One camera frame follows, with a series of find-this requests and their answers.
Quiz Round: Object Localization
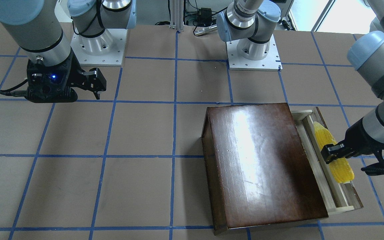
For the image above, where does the silver cylinder tool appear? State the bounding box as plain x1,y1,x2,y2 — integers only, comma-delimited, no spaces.
193,25,217,37

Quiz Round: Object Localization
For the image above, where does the dark brown wooden drawer cabinet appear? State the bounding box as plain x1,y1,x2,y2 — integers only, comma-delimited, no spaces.
201,102,329,235

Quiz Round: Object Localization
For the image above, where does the yellow corn cob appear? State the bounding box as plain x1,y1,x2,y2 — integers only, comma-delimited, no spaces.
313,122,355,183

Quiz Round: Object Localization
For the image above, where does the light wood drawer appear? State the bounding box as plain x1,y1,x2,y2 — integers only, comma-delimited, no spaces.
291,107,363,215

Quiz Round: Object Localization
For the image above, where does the black device with cables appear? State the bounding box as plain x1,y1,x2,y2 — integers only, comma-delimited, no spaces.
197,7,212,19

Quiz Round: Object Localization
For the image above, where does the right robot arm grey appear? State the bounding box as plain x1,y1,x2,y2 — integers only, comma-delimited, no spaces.
0,0,137,103

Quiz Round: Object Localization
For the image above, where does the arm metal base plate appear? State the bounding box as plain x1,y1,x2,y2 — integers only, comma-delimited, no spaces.
226,35,282,71
71,29,128,67

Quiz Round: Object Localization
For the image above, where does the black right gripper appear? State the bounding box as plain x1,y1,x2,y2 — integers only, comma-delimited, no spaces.
25,53,107,103

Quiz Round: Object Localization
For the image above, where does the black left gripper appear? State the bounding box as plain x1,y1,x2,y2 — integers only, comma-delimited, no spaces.
321,120,384,176

